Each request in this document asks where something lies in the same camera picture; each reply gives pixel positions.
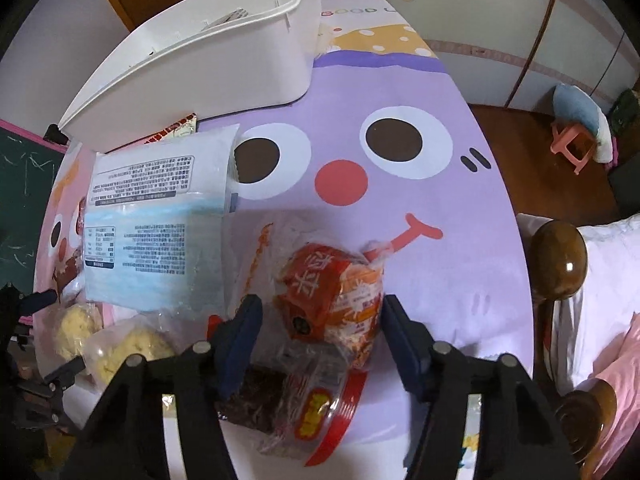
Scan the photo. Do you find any pink plastic stool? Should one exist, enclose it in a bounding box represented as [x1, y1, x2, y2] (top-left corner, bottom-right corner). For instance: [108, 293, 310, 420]
[549, 121, 601, 176]

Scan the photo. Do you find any green chalkboard with pink frame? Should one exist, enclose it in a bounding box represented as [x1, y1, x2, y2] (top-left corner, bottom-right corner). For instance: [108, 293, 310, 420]
[0, 118, 69, 287]

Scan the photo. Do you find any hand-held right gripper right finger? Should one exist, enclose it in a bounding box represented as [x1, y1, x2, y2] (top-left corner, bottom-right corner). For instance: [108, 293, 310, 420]
[381, 294, 571, 480]

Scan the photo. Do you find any clear packet of yellow cookie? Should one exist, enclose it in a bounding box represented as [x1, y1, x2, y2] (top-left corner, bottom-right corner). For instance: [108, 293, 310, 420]
[81, 324, 177, 387]
[51, 301, 104, 362]

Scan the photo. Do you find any orange snack packet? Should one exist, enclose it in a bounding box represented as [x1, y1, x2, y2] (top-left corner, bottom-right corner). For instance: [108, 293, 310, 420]
[274, 241, 396, 370]

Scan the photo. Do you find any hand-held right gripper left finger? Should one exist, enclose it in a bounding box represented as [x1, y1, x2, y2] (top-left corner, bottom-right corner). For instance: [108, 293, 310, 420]
[61, 294, 264, 480]

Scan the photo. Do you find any white and blue snack packet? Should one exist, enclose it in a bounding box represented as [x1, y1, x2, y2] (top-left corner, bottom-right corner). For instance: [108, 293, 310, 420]
[86, 124, 241, 217]

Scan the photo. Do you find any pale sliding door wardrobe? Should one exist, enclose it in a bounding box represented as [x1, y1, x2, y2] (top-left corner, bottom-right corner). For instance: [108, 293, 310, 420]
[384, 0, 640, 112]

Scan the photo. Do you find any dark green bag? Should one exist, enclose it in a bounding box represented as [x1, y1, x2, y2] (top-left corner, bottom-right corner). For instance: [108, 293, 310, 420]
[611, 88, 640, 137]

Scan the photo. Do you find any cartoon printed tablecloth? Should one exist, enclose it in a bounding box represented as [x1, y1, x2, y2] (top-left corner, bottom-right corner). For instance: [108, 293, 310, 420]
[32, 0, 534, 480]

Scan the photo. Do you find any white pillow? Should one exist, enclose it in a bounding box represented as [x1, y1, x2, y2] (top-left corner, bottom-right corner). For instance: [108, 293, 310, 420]
[515, 211, 640, 397]

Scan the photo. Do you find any pink blanket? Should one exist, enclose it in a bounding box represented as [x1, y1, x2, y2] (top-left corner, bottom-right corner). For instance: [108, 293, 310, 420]
[589, 311, 640, 480]

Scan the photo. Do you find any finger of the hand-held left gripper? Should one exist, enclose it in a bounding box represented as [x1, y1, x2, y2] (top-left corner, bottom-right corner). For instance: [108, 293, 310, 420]
[42, 355, 94, 396]
[17, 288, 59, 314]

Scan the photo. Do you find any blue plush cushion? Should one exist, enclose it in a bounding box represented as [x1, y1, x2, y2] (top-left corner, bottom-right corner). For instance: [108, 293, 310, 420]
[552, 83, 614, 164]

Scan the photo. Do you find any light blue snack packet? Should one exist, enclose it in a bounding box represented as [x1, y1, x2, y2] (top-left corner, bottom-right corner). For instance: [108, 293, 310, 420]
[81, 206, 232, 314]

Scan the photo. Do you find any white plastic storage box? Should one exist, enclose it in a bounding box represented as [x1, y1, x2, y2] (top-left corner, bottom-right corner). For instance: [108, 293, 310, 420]
[59, 0, 322, 155]

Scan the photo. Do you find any clear bag of dark snack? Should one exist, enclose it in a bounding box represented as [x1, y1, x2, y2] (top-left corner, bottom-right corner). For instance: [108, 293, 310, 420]
[215, 344, 369, 467]

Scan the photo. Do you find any brown wooden bed post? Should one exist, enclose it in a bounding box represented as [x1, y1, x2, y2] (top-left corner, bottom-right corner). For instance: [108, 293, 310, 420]
[529, 219, 622, 480]

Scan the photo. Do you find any red snack packet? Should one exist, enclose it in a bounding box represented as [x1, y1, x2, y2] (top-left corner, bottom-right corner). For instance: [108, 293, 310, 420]
[141, 112, 199, 145]

